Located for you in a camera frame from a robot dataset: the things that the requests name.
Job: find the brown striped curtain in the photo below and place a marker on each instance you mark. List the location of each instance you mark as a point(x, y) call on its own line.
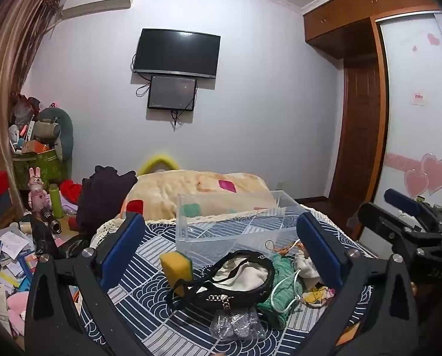
point(9, 81)

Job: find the green bottle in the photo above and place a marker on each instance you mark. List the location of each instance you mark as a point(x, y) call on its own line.
point(56, 200)

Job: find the grey-green plush toy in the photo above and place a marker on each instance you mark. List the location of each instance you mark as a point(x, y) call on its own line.
point(59, 129)

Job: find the green knitted cloth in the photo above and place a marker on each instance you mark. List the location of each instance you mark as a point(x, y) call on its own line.
point(284, 285)

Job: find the pink plush toy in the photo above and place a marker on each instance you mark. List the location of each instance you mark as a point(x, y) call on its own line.
point(17, 306)

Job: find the small yellow pink cloth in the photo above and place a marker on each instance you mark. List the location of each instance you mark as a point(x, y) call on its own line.
point(317, 295)

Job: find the white lace cloth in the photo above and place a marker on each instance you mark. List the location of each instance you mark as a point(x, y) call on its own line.
point(106, 230)

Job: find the clear plastic storage box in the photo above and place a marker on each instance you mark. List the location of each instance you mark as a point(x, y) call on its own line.
point(228, 230)

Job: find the pink rabbit figure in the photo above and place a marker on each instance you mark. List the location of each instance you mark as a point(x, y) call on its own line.
point(38, 194)

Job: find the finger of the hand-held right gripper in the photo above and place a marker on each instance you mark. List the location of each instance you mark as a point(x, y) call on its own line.
point(401, 198)
point(388, 222)

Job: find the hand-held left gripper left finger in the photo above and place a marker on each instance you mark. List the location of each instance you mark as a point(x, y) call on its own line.
point(122, 248)

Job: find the black wall television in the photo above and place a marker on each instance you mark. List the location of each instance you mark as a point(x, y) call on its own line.
point(176, 52)

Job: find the blue wave-pattern bed sheet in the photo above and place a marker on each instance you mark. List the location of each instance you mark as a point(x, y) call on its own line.
point(169, 322)

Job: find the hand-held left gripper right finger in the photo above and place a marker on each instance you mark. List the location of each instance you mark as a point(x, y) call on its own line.
point(319, 246)

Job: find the yellow curved cushion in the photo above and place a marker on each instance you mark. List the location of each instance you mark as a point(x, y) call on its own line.
point(158, 163)

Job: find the red cloth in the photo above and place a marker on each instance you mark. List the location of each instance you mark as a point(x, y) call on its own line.
point(69, 189)

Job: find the wooden wardrobe with heart stickers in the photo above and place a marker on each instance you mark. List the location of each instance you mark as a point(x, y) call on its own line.
point(410, 81)

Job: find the clear crumpled plastic bag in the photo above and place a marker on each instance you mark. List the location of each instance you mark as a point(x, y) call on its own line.
point(237, 326)

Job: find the brown wooden door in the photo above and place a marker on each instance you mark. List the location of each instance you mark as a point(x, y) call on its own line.
point(358, 133)

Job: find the small black wall monitor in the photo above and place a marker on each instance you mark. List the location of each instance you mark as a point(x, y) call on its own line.
point(172, 92)

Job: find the green cardboard box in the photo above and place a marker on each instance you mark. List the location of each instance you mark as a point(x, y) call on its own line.
point(39, 167)

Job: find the black garment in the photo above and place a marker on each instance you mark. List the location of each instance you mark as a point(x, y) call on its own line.
point(100, 196)

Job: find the pile of papers and booklets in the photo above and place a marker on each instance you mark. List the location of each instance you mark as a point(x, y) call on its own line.
point(9, 259)

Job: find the beige patchwork blanket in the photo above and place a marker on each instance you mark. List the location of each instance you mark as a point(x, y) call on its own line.
point(202, 193)

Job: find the yellow sponge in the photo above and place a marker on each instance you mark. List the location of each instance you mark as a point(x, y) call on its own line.
point(176, 265)

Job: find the black cylindrical lens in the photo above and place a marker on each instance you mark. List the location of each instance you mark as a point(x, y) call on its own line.
point(50, 219)

